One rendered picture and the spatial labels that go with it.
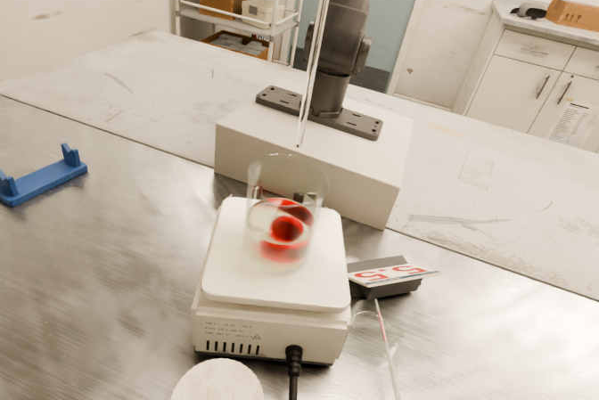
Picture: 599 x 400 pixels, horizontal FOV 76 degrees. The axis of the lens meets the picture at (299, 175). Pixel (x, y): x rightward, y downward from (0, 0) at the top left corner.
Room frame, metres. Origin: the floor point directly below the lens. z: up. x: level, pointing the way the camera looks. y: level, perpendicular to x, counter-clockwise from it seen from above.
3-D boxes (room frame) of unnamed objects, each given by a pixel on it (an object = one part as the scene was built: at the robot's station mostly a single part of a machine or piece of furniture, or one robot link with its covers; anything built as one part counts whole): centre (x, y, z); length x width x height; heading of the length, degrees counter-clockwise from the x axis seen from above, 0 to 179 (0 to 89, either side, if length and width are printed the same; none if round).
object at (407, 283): (0.31, -0.12, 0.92); 0.09 x 0.06 x 0.04; 114
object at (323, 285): (0.25, 0.00, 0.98); 0.12 x 0.12 x 0.01; 6
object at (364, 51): (0.56, -0.02, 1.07); 0.09 x 0.06 x 0.06; 82
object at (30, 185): (0.36, 0.31, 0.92); 0.10 x 0.03 x 0.04; 157
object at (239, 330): (0.27, 0.01, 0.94); 0.22 x 0.13 x 0.08; 6
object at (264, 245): (0.24, 0.01, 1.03); 0.07 x 0.06 x 0.08; 175
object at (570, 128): (2.28, -1.58, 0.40); 0.24 x 0.01 x 0.30; 77
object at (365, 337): (0.24, -0.10, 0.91); 0.06 x 0.06 x 0.02
